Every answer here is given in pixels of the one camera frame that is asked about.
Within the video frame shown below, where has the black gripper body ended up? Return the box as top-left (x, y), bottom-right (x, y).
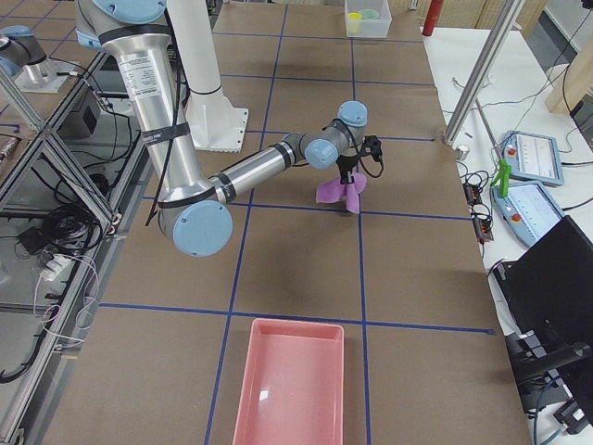
top-left (336, 155), bottom-right (360, 176)

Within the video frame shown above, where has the purple cloth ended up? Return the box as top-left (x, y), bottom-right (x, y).
top-left (316, 172), bottom-right (368, 214)

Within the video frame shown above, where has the yellow plastic cup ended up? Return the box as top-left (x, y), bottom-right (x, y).
top-left (346, 12), bottom-right (362, 36)

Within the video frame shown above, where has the pale green bowl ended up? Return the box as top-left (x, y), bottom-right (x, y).
top-left (359, 8), bottom-right (381, 20)

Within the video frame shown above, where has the clear plastic storage box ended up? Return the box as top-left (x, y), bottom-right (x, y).
top-left (344, 0), bottom-right (392, 39)

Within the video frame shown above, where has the small metal cylinder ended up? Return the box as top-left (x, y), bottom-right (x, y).
top-left (455, 145), bottom-right (470, 161)

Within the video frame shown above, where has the reacher grabber tool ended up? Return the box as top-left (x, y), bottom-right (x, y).
top-left (475, 99), bottom-right (511, 197)

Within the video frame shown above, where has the red cylinder bottle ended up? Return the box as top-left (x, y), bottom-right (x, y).
top-left (422, 0), bottom-right (444, 37)

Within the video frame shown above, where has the near blue teach pendant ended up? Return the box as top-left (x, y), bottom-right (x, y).
top-left (492, 181), bottom-right (565, 248)

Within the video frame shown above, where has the blue teach pendant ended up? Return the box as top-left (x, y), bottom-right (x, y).
top-left (492, 181), bottom-right (565, 248)
top-left (502, 131), bottom-right (564, 187)

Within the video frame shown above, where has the far blue teach pendant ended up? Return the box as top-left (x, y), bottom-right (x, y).
top-left (502, 131), bottom-right (564, 187)

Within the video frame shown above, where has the pink plastic bin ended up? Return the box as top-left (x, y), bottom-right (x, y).
top-left (233, 318), bottom-right (345, 444)

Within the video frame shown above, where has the black laptop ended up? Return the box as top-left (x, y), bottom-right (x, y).
top-left (491, 215), bottom-right (593, 344)

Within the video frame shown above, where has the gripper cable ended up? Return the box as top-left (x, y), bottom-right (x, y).
top-left (322, 121), bottom-right (384, 179)

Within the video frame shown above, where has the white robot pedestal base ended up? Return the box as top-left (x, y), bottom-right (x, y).
top-left (167, 0), bottom-right (248, 152)

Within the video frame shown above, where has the aluminium frame post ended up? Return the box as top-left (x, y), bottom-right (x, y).
top-left (443, 0), bottom-right (525, 146)

